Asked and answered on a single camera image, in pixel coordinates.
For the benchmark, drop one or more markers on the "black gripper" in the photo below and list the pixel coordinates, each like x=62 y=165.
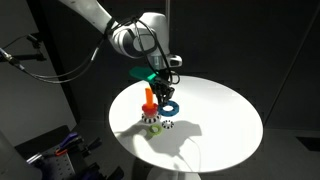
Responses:
x=164 y=81

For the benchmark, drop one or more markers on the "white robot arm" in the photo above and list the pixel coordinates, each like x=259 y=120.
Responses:
x=140 y=36

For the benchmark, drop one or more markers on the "orange rod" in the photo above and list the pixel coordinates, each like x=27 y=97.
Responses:
x=149 y=96

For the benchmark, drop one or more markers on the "black clamp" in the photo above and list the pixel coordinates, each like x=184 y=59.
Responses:
x=91 y=145

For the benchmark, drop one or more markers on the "perforated metal breadboard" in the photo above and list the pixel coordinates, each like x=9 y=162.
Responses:
x=56 y=166

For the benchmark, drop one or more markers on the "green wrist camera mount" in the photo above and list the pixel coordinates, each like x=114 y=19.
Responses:
x=141 y=73

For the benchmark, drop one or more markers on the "white table pedestal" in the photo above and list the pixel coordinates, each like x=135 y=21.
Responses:
x=173 y=175

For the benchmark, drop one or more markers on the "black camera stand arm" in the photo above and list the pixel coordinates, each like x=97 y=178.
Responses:
x=36 y=56

